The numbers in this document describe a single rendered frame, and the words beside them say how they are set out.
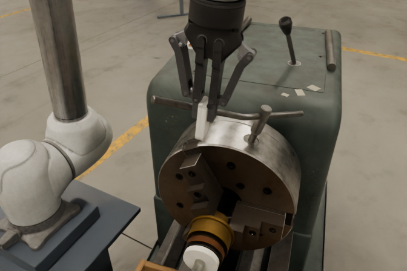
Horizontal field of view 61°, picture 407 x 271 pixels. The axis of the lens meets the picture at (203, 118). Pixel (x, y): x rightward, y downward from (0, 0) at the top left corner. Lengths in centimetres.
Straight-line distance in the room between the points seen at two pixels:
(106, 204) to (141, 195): 108
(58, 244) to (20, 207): 16
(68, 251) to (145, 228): 102
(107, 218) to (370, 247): 152
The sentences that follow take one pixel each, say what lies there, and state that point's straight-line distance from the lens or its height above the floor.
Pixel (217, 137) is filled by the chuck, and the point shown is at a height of 124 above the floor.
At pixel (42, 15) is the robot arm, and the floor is 141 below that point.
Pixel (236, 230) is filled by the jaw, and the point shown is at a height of 110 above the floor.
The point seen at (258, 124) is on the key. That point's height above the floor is 128.
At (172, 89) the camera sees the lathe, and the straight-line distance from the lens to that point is 87.
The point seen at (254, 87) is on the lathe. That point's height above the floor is 126.
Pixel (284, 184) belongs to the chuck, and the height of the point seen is 117.
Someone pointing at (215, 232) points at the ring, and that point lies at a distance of 69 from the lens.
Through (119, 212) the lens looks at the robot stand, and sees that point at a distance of 125.
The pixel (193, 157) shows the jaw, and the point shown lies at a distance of 71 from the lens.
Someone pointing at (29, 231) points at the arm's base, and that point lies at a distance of 116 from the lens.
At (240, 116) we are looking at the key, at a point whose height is 131.
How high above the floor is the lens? 166
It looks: 33 degrees down
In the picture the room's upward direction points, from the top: straight up
